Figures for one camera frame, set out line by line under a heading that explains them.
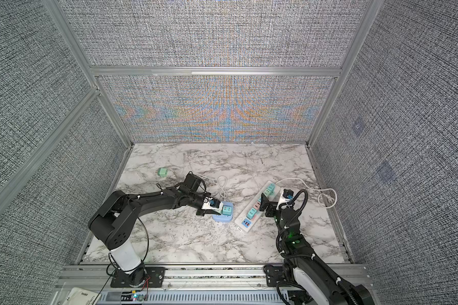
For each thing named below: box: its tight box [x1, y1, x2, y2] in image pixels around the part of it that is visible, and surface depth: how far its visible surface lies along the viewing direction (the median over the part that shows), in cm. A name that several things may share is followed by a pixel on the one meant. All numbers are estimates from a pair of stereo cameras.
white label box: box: [62, 287, 102, 305], surface depth 70 cm
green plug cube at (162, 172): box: [157, 167, 168, 178], surface depth 106 cm
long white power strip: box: [234, 180, 282, 234], surface depth 87 cm
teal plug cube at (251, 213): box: [246, 207, 257, 220], surface depth 85 cm
